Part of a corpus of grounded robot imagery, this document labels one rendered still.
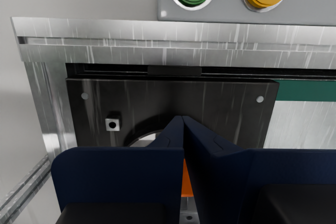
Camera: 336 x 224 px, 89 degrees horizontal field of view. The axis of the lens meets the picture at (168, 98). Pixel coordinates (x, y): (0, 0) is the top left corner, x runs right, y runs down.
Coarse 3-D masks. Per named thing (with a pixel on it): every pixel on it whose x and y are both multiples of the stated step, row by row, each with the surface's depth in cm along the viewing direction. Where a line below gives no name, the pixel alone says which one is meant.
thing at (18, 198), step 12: (36, 168) 26; (48, 168) 27; (24, 180) 24; (36, 180) 24; (12, 192) 22; (24, 192) 22; (36, 192) 24; (0, 204) 20; (12, 204) 21; (24, 204) 22; (0, 216) 19; (12, 216) 20
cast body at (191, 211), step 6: (192, 198) 15; (192, 204) 15; (180, 210) 14; (186, 210) 14; (192, 210) 14; (180, 216) 14; (186, 216) 14; (192, 216) 14; (180, 222) 14; (186, 222) 14; (192, 222) 14; (198, 222) 14
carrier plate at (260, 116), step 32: (96, 96) 19; (128, 96) 19; (160, 96) 19; (192, 96) 20; (224, 96) 20; (256, 96) 20; (96, 128) 21; (128, 128) 21; (224, 128) 21; (256, 128) 21
